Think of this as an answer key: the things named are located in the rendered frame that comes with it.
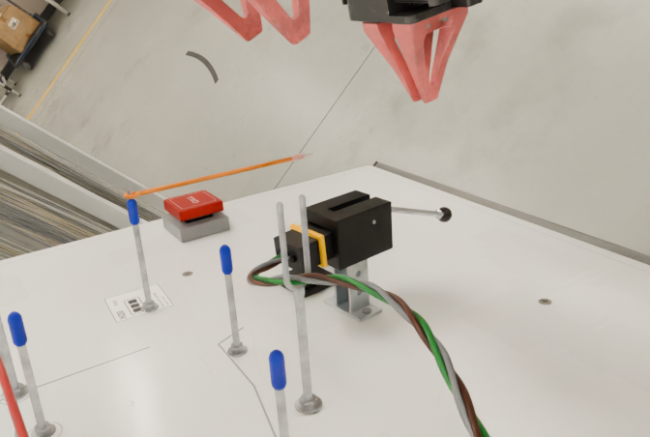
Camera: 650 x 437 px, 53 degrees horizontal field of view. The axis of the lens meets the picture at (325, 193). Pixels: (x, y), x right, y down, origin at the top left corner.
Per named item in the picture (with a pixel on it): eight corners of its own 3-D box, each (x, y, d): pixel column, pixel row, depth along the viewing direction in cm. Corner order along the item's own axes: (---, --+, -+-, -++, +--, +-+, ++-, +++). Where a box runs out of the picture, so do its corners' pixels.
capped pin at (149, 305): (162, 305, 56) (142, 187, 52) (150, 313, 54) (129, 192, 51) (149, 303, 56) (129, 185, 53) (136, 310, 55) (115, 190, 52)
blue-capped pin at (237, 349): (251, 351, 48) (239, 245, 45) (234, 359, 47) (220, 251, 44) (240, 343, 49) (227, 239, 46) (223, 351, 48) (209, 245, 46)
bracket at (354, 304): (382, 311, 52) (380, 255, 51) (360, 323, 51) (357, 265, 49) (344, 292, 56) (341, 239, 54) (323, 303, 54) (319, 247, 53)
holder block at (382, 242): (393, 247, 52) (392, 201, 50) (339, 271, 48) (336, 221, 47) (358, 234, 55) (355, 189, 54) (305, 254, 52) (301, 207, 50)
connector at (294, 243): (348, 249, 50) (345, 225, 49) (299, 275, 47) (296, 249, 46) (322, 239, 52) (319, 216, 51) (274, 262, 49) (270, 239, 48)
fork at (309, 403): (311, 392, 43) (295, 189, 38) (329, 404, 42) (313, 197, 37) (287, 405, 42) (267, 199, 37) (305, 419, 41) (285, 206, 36)
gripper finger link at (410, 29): (423, 119, 51) (407, -4, 47) (361, 106, 56) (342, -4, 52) (478, 91, 54) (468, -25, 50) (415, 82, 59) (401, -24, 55)
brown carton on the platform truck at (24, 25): (28, 26, 742) (-1, 7, 722) (41, 22, 699) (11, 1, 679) (10, 55, 734) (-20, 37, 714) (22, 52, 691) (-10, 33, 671)
